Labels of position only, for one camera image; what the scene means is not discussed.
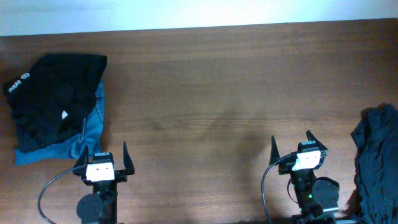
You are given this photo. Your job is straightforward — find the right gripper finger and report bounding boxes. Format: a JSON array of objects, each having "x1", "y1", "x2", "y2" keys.
[
  {"x1": 306, "y1": 130, "x2": 327, "y2": 151},
  {"x1": 269, "y1": 136, "x2": 280, "y2": 165}
]

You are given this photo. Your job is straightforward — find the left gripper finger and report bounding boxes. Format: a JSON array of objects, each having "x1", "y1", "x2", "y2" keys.
[
  {"x1": 75, "y1": 146, "x2": 88, "y2": 167},
  {"x1": 123, "y1": 142, "x2": 135, "y2": 175}
]

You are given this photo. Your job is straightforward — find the dark green t-shirt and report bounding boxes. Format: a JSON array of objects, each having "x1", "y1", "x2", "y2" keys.
[{"x1": 351, "y1": 104, "x2": 397, "y2": 223}]

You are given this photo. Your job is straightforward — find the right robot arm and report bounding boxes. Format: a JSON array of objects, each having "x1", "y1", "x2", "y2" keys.
[{"x1": 269, "y1": 130, "x2": 340, "y2": 223}]

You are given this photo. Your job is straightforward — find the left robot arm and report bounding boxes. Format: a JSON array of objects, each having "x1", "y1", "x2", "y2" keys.
[{"x1": 73, "y1": 142, "x2": 135, "y2": 224}]

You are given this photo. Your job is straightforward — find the blue denim jeans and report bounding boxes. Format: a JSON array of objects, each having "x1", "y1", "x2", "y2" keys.
[{"x1": 14, "y1": 81, "x2": 105, "y2": 166}]

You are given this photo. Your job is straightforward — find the black folded garment with logo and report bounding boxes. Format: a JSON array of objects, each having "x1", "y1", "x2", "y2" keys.
[{"x1": 3, "y1": 53, "x2": 107, "y2": 152}]

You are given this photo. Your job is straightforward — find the left black cable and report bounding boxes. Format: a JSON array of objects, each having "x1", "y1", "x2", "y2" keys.
[{"x1": 37, "y1": 166, "x2": 82, "y2": 224}]

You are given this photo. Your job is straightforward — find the black cable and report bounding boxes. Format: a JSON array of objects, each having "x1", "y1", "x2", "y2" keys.
[
  {"x1": 261, "y1": 154, "x2": 298, "y2": 224},
  {"x1": 37, "y1": 166, "x2": 82, "y2": 224}
]

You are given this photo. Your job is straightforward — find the right black cable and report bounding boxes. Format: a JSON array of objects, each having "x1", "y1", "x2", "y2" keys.
[{"x1": 261, "y1": 154, "x2": 298, "y2": 224}]

